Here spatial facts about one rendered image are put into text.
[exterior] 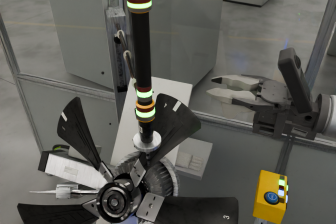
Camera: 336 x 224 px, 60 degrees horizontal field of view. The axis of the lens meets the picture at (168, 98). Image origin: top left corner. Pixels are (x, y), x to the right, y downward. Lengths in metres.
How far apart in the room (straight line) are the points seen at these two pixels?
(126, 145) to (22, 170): 1.79
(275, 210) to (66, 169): 0.78
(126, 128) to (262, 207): 0.59
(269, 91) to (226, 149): 1.12
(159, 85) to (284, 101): 0.69
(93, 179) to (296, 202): 1.19
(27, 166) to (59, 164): 1.70
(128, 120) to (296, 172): 0.95
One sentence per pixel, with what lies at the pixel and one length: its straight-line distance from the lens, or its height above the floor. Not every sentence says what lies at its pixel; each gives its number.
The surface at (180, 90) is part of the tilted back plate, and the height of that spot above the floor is 1.34.
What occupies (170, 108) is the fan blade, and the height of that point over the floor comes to 1.42.
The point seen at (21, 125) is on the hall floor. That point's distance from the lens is 3.38.
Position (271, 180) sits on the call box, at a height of 1.07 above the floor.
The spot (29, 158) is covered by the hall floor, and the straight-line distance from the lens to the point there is 2.96.
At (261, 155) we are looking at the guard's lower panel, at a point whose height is 0.83.
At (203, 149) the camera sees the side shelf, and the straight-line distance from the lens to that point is 1.57.
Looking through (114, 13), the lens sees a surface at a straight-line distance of 1.21.
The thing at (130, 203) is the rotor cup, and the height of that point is 1.24.
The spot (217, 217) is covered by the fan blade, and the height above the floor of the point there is 1.20.
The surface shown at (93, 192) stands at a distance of 1.10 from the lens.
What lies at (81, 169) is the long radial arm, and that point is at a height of 1.13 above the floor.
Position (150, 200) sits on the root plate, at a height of 1.18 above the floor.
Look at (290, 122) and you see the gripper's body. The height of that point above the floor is 1.62.
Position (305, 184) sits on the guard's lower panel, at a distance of 1.77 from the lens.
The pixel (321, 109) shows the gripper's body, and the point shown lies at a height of 1.67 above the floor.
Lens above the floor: 1.97
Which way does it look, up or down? 35 degrees down
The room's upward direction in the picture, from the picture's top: straight up
